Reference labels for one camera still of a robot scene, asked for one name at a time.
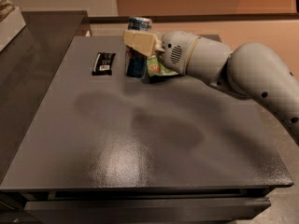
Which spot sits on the black snack bar wrapper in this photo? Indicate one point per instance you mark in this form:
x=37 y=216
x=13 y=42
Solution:
x=103 y=64

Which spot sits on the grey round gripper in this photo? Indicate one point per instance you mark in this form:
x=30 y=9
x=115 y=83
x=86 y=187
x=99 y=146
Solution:
x=177 y=51

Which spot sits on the dark side counter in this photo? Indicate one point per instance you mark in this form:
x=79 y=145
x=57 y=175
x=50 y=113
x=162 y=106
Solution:
x=27 y=67

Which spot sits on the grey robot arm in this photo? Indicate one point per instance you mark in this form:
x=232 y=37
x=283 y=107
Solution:
x=252 y=71

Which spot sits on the green snack bag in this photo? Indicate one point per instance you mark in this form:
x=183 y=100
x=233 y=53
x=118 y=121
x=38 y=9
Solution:
x=155 y=68

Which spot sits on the grey drawer front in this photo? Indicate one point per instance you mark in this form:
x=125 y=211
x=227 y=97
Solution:
x=150 y=211

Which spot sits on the silver blue redbull can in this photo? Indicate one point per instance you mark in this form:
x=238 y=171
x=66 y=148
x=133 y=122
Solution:
x=136 y=62

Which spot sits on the white box on counter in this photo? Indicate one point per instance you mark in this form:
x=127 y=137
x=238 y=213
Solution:
x=11 y=22

